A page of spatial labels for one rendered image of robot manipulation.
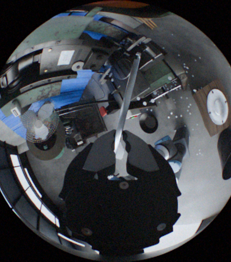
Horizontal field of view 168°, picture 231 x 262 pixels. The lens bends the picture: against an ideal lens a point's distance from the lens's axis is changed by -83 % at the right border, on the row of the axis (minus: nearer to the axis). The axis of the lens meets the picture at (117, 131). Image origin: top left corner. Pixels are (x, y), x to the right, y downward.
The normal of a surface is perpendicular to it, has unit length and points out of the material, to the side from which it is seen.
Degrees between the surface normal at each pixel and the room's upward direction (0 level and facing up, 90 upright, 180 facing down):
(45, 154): 90
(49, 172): 90
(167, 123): 0
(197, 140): 0
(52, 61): 90
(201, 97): 0
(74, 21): 90
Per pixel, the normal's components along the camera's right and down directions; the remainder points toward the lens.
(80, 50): 0.40, 0.91
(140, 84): -0.70, 0.30
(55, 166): 0.59, -0.26
